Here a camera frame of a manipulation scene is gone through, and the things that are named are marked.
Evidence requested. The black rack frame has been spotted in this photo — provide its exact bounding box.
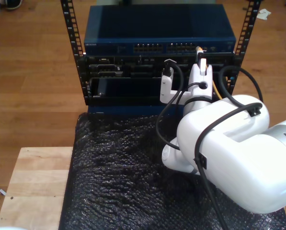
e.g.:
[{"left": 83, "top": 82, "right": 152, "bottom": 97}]
[{"left": 60, "top": 0, "right": 262, "bottom": 106}]

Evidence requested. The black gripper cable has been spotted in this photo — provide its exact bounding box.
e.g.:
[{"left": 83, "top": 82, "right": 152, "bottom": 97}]
[{"left": 183, "top": 82, "right": 213, "bottom": 106}]

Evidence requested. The blue base panel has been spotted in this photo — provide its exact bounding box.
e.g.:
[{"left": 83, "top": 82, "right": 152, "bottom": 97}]
[{"left": 87, "top": 104, "right": 185, "bottom": 115}]

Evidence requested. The black bubble wrap mat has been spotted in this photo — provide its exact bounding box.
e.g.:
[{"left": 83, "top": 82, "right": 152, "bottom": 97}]
[{"left": 58, "top": 111, "right": 286, "bottom": 230}]

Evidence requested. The white crumpled paper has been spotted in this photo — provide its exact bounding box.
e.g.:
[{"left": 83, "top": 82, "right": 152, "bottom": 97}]
[{"left": 256, "top": 8, "right": 272, "bottom": 21}]

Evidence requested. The blue network switch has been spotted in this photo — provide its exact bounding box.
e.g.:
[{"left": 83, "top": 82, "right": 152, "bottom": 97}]
[{"left": 83, "top": 4, "right": 237, "bottom": 56}]

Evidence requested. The black rack server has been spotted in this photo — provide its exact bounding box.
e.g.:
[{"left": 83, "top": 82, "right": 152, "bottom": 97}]
[{"left": 85, "top": 55, "right": 234, "bottom": 79}]

